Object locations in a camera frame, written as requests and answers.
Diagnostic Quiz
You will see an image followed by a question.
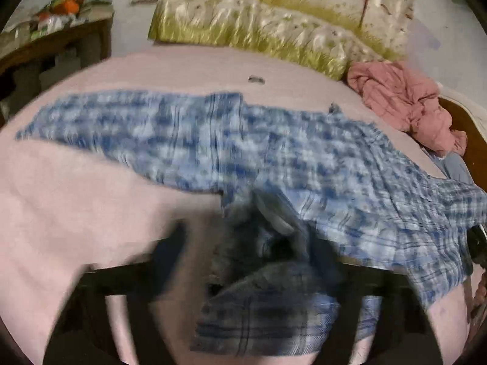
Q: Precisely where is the bed with pink sheet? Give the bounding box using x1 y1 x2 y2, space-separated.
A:
0 46 472 365

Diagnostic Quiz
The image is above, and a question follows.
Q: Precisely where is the black jacket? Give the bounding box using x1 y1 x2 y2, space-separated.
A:
467 226 487 274

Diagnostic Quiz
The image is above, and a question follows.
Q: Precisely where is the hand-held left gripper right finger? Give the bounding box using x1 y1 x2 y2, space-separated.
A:
335 260 445 365

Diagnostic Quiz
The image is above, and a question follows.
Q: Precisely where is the pile of desk clutter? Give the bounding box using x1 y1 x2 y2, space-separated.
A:
8 0 115 35

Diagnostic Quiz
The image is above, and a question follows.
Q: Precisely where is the tree print curtain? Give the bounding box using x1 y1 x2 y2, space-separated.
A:
148 0 417 80

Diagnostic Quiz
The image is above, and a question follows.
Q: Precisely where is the pink quilt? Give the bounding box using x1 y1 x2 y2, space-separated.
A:
346 60 468 157

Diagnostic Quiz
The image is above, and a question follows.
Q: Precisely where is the wooden desk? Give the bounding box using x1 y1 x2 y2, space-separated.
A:
0 15 115 122

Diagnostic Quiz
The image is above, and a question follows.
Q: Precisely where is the blue plaid shirt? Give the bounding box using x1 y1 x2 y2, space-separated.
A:
15 89 487 356

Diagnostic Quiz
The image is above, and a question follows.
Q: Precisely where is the wooden headboard with white trim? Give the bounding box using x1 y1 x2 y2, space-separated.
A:
437 87 487 194

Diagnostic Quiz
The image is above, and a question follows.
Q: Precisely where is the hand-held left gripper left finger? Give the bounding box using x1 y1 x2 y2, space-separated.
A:
42 222 191 365

